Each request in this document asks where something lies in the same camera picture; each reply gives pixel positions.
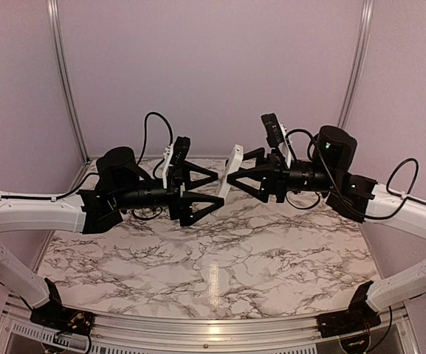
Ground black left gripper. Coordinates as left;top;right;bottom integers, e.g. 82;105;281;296
113;159;224;225

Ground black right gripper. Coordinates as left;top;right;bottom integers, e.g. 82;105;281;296
227;146;339;203

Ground white remote control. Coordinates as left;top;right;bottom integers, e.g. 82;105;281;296
213;143;245;218

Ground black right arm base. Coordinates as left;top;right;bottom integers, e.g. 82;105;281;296
317;281;382;338

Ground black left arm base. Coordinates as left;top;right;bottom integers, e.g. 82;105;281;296
30;278;95;336

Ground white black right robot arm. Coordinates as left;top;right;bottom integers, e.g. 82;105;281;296
226;125;426;330

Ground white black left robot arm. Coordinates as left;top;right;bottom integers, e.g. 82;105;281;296
0;146;224;328

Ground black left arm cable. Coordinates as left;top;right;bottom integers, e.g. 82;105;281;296
134;112;175;163

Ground aluminium right corner post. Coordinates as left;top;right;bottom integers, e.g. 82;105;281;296
337;0;374;131

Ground aluminium corner post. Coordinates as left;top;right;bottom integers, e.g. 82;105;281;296
47;0;89;164
337;0;374;131

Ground aluminium left corner post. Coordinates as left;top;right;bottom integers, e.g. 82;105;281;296
47;0;89;164

